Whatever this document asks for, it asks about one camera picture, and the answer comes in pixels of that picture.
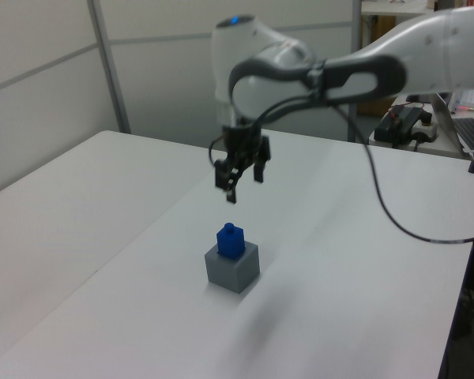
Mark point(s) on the white keyboard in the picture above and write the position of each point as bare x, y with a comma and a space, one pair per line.
470, 100

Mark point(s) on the silver laptop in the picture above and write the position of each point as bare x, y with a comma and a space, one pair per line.
454, 126

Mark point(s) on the white desk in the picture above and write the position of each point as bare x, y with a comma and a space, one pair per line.
438, 148

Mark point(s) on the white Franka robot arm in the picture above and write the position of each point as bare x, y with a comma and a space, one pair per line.
418, 51

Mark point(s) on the grey hollow cuboid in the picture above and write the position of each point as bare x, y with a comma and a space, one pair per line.
237, 272

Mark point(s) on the black electronics box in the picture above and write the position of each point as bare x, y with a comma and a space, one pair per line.
403, 122

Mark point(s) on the grey metal partition post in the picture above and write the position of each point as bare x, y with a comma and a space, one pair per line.
110, 67

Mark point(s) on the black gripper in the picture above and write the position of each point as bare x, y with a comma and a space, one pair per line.
241, 142

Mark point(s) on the blue block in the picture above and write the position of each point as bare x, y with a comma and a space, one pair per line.
230, 242

